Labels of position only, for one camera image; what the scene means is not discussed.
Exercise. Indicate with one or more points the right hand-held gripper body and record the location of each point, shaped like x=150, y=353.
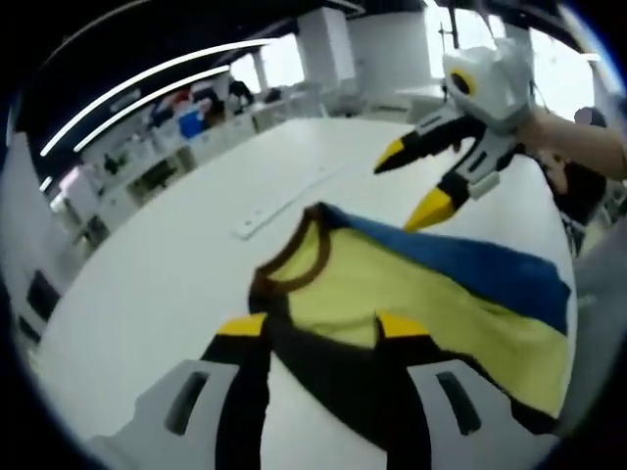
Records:
x=490, y=83

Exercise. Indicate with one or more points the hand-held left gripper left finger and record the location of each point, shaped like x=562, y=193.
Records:
x=245, y=391

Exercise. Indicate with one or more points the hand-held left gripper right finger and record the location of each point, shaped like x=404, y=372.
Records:
x=397, y=325

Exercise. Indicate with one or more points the yellow blue brown garment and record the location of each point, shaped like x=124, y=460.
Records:
x=416, y=298

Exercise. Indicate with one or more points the person's right hand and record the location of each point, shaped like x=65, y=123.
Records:
x=544, y=142

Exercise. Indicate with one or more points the white square pillar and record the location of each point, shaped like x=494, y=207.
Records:
x=327, y=59
x=24, y=230

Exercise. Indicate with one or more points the black box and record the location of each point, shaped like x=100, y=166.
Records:
x=43, y=296

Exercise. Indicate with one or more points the row of white cabinets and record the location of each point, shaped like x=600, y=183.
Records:
x=161, y=166

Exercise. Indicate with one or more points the blue container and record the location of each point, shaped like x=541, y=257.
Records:
x=192, y=121

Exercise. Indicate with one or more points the ceiling light strip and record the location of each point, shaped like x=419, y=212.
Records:
x=147, y=105
x=147, y=83

